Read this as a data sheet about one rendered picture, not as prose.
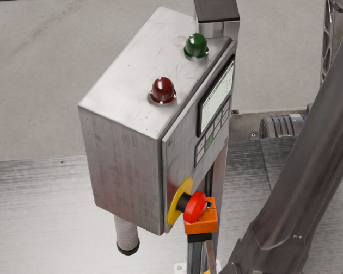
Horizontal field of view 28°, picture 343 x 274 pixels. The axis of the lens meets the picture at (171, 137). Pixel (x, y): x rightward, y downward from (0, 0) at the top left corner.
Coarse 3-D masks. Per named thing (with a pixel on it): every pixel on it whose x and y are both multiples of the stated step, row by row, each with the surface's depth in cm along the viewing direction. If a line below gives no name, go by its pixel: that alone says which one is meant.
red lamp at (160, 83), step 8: (160, 80) 66; (168, 80) 66; (152, 88) 66; (160, 88) 66; (168, 88) 66; (152, 96) 67; (160, 96) 66; (168, 96) 66; (160, 104) 67; (168, 104) 67
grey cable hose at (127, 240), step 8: (120, 224) 95; (128, 224) 95; (120, 232) 97; (128, 232) 97; (136, 232) 98; (120, 240) 99; (128, 240) 98; (136, 240) 100; (120, 248) 101; (128, 248) 100; (136, 248) 101
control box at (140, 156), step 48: (144, 48) 72; (96, 96) 68; (144, 96) 68; (192, 96) 69; (96, 144) 71; (144, 144) 66; (192, 144) 74; (96, 192) 79; (144, 192) 73; (192, 192) 82
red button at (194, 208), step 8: (184, 192) 78; (200, 192) 77; (184, 200) 77; (192, 200) 76; (200, 200) 76; (176, 208) 78; (184, 208) 77; (192, 208) 76; (200, 208) 76; (184, 216) 76; (192, 216) 76; (200, 216) 77
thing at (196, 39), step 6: (192, 36) 70; (198, 36) 70; (186, 42) 70; (192, 42) 70; (198, 42) 70; (204, 42) 70; (186, 48) 71; (192, 48) 70; (198, 48) 70; (204, 48) 70; (186, 54) 71; (192, 54) 70; (198, 54) 70; (204, 54) 71; (192, 60) 71; (198, 60) 71
